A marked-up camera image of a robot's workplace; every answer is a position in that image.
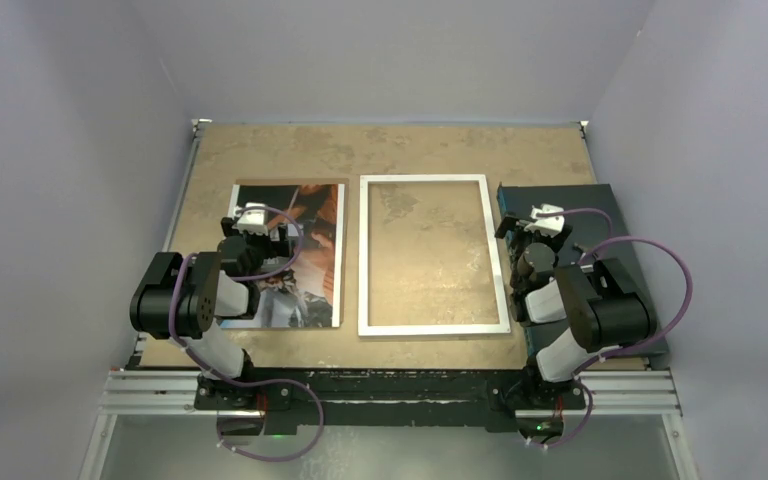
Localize printed photo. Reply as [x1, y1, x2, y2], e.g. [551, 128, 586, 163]
[218, 184, 346, 329]

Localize wooden picture frame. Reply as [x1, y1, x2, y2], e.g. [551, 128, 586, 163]
[357, 174, 512, 338]

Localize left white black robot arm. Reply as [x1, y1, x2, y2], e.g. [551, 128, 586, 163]
[129, 207, 303, 409]

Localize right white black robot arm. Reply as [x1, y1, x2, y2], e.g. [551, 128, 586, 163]
[495, 210, 657, 407]

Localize dark blue book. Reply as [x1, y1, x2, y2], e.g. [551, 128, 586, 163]
[495, 183, 670, 370]

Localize brown backing board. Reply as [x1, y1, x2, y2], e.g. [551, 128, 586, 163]
[234, 177, 351, 186]

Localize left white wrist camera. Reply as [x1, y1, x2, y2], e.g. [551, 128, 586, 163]
[233, 202, 269, 235]

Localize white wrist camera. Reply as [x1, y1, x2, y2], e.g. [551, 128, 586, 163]
[524, 203, 565, 237]
[233, 202, 269, 235]

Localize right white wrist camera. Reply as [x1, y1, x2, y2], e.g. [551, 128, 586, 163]
[524, 203, 565, 237]

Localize aluminium frame rails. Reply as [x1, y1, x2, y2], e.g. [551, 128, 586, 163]
[82, 120, 698, 479]

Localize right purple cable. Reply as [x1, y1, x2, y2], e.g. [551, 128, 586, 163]
[523, 207, 695, 452]

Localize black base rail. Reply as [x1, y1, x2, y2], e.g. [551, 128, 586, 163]
[194, 367, 587, 435]

